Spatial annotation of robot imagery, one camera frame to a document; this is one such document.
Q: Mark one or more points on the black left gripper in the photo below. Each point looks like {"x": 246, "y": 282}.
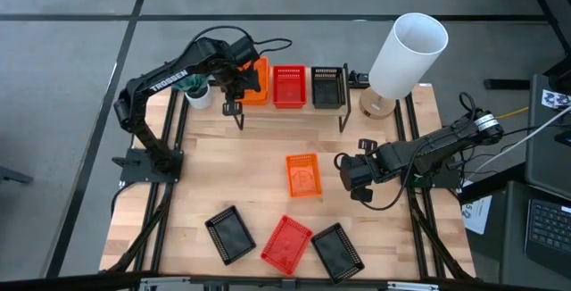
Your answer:
{"x": 236, "y": 81}

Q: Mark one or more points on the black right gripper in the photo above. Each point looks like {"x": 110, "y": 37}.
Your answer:
{"x": 383, "y": 163}

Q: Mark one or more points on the orange plastic basket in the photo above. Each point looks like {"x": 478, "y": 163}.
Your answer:
{"x": 261, "y": 85}
{"x": 303, "y": 179}

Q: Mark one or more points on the black plastic basket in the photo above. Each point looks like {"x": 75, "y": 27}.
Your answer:
{"x": 328, "y": 88}
{"x": 336, "y": 253}
{"x": 229, "y": 235}

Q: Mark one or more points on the red plastic basket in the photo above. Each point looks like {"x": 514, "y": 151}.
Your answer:
{"x": 290, "y": 88}
{"x": 285, "y": 245}

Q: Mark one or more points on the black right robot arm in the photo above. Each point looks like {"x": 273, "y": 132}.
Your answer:
{"x": 446, "y": 141}

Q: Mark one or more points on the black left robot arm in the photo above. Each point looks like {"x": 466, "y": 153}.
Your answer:
{"x": 169, "y": 79}

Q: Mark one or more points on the wooden shelf with black legs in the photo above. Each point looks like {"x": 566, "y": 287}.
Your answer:
{"x": 294, "y": 111}

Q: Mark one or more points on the green plant in white pot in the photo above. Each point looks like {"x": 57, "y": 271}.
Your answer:
{"x": 201, "y": 99}

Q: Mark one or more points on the lamp with white shade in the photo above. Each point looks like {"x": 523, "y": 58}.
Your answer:
{"x": 406, "y": 59}

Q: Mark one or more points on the white paper sheet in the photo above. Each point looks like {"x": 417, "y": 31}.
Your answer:
{"x": 477, "y": 215}

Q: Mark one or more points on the black side desk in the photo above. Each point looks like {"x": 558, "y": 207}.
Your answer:
{"x": 513, "y": 237}

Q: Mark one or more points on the black horizontal stand foot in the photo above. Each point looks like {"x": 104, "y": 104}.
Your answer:
{"x": 508, "y": 84}

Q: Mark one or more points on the black keyboard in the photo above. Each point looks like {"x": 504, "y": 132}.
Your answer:
{"x": 551, "y": 228}

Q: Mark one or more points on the paper with black marker print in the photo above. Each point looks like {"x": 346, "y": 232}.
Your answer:
{"x": 555, "y": 99}

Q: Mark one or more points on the dark grey furniture foot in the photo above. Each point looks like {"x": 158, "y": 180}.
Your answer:
{"x": 13, "y": 176}

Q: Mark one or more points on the black diagonal stand bar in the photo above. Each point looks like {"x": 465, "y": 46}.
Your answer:
{"x": 542, "y": 5}

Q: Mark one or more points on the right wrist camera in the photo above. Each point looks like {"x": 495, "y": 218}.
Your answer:
{"x": 354, "y": 174}

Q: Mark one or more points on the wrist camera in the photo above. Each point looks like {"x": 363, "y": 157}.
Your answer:
{"x": 354, "y": 174}
{"x": 244, "y": 51}

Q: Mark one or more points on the black aluminium frame rail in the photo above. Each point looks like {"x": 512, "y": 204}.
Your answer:
{"x": 398, "y": 126}
{"x": 412, "y": 117}
{"x": 168, "y": 121}
{"x": 180, "y": 126}

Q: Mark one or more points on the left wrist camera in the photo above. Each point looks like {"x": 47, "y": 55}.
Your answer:
{"x": 244, "y": 51}

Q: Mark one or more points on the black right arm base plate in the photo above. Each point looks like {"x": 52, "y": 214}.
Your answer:
{"x": 446, "y": 179}

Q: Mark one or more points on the black diagonal frame strut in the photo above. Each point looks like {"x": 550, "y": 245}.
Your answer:
{"x": 134, "y": 246}
{"x": 441, "y": 242}

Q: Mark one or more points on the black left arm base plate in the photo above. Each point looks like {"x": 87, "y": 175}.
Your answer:
{"x": 134, "y": 172}

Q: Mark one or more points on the long black frame beam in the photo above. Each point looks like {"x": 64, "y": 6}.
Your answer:
{"x": 67, "y": 283}

